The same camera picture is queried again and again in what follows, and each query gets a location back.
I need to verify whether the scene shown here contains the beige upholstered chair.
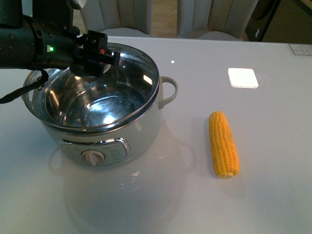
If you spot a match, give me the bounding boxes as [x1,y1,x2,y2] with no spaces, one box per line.
[176,0,258,41]
[80,0,152,37]

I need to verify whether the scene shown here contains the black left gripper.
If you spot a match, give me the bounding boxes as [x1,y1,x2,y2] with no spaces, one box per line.
[69,30,120,77]

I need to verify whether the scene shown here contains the white electric cooking pot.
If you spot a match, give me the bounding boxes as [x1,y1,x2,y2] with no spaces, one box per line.
[20,73,179,167]

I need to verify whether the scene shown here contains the left beige upholstered chair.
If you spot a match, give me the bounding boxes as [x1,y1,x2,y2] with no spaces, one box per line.
[80,0,152,37]

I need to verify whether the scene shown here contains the glass pot lid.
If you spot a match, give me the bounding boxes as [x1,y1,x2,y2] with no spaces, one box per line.
[22,43,159,132]

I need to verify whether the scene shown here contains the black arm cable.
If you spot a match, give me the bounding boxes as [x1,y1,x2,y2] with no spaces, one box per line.
[0,69,49,105]

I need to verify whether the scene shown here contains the yellow corn cob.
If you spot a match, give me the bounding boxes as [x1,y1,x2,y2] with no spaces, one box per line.
[209,111,240,178]

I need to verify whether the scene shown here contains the right beige upholstered chair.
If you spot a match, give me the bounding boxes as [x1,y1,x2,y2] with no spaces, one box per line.
[176,0,258,41]

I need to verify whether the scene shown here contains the black white table sticker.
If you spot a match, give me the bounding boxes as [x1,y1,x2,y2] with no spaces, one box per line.
[289,43,312,56]

